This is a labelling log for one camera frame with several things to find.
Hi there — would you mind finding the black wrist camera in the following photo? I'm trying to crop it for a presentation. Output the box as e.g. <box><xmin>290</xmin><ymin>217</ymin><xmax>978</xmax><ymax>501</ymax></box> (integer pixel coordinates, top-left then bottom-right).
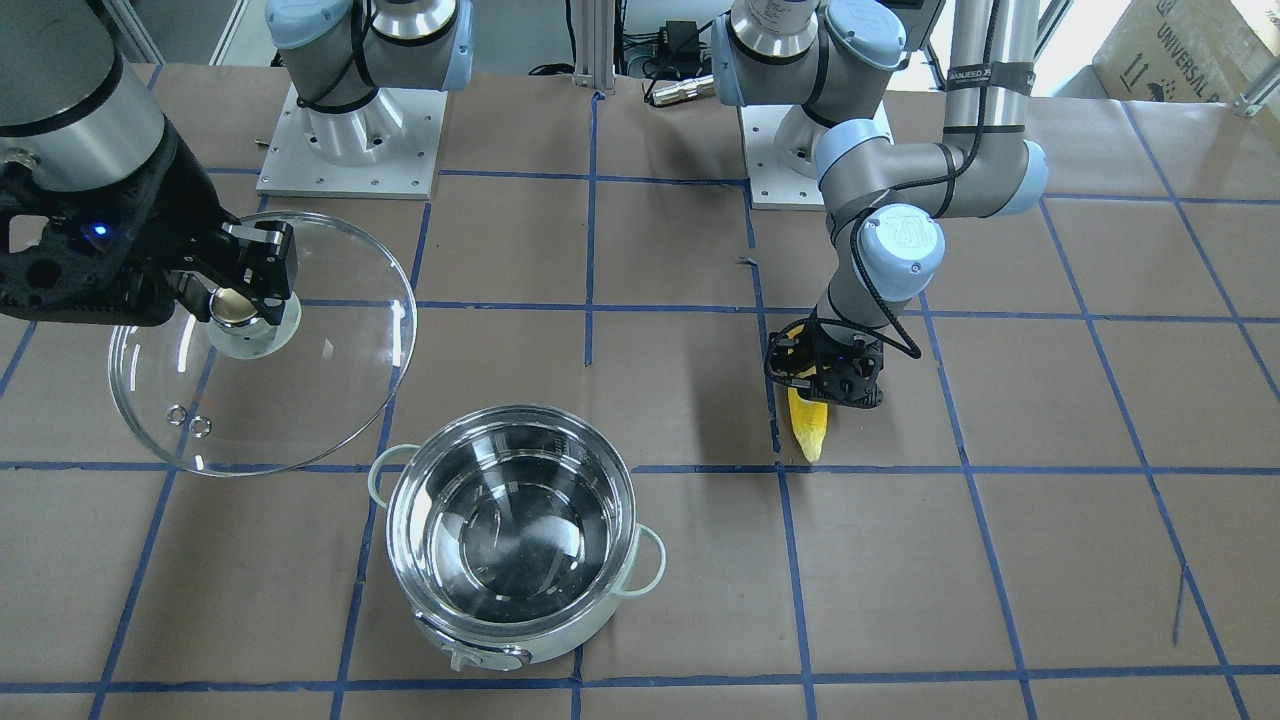
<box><xmin>803</xmin><ymin>336</ymin><xmax>884</xmax><ymax>409</ymax></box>
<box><xmin>1</xmin><ymin>141</ymin><xmax>177</xmax><ymax>327</ymax></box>

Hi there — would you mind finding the black power adapter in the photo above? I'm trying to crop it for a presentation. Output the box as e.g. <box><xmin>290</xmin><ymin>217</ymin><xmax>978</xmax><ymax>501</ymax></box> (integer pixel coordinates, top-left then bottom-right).
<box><xmin>655</xmin><ymin>20</ymin><xmax>701</xmax><ymax>73</ymax></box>

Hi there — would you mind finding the cardboard box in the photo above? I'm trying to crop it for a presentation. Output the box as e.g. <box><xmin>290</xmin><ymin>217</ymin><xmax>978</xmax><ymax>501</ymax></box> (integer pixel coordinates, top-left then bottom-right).
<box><xmin>1092</xmin><ymin>1</ymin><xmax>1277</xmax><ymax>102</ymax></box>

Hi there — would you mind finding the glass pot lid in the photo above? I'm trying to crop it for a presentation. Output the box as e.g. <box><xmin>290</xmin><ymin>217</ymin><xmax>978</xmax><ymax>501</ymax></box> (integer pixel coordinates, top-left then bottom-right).
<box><xmin>108</xmin><ymin>211</ymin><xmax>416</xmax><ymax>477</ymax></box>

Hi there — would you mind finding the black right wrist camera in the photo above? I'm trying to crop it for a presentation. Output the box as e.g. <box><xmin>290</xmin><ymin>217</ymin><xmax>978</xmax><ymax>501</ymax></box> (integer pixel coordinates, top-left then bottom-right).
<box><xmin>1</xmin><ymin>141</ymin><xmax>177</xmax><ymax>327</ymax></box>

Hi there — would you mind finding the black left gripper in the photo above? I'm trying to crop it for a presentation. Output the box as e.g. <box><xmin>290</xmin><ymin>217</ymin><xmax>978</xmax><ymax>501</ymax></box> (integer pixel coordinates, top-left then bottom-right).
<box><xmin>765</xmin><ymin>316</ymin><xmax>884</xmax><ymax>396</ymax></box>

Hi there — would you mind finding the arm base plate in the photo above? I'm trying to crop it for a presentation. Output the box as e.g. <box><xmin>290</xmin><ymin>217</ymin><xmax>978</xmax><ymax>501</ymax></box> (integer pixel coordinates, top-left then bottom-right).
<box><xmin>740</xmin><ymin>105</ymin><xmax>827</xmax><ymax>211</ymax></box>
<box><xmin>256</xmin><ymin>88</ymin><xmax>451</xmax><ymax>200</ymax></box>

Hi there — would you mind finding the pale green cooking pot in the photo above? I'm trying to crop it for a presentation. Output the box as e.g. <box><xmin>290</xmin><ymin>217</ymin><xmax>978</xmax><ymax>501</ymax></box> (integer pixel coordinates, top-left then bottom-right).
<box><xmin>367</xmin><ymin>404</ymin><xmax>668</xmax><ymax>673</ymax></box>

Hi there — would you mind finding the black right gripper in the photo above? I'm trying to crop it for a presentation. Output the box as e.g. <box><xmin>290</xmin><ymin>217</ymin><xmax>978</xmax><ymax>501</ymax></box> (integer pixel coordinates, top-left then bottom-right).
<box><xmin>134</xmin><ymin>135</ymin><xmax>298</xmax><ymax>325</ymax></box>

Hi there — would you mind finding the aluminium frame post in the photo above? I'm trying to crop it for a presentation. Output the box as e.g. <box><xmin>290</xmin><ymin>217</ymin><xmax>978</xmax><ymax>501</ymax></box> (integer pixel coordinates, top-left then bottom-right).
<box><xmin>568</xmin><ymin>1</ymin><xmax>623</xmax><ymax>96</ymax></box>

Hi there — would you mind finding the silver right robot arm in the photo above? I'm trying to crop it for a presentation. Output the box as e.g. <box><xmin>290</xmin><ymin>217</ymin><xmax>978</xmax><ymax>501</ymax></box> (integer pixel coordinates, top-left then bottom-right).
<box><xmin>3</xmin><ymin>1</ymin><xmax>474</xmax><ymax>334</ymax></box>

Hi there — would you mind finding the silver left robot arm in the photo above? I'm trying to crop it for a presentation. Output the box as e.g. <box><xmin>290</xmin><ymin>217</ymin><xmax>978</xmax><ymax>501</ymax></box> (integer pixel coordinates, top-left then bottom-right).
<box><xmin>710</xmin><ymin>1</ymin><xmax>1048</xmax><ymax>407</ymax></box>

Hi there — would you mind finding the yellow corn cob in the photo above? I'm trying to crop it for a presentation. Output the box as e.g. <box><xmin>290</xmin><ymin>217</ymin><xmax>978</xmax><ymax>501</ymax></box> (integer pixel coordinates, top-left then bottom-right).
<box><xmin>787</xmin><ymin>387</ymin><xmax>828</xmax><ymax>465</ymax></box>

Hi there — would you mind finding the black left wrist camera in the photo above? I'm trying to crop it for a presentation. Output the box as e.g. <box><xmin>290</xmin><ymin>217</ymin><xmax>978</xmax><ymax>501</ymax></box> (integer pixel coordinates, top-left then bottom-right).
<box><xmin>803</xmin><ymin>336</ymin><xmax>884</xmax><ymax>409</ymax></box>

